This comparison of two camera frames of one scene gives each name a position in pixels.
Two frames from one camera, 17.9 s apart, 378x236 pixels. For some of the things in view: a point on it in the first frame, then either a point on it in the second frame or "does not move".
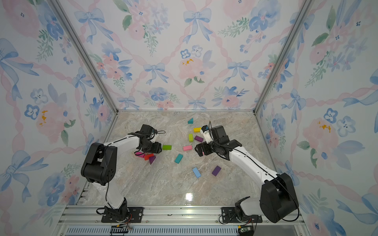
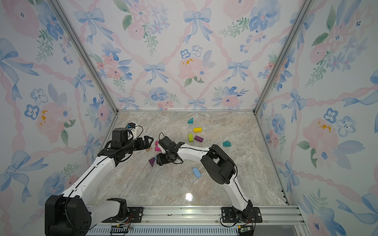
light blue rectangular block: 196,172 does not move
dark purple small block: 199,138 does not move
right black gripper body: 213,146 → 164,158
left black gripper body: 152,147 → 134,145
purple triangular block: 152,159 does not move
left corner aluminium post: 84,51 does not move
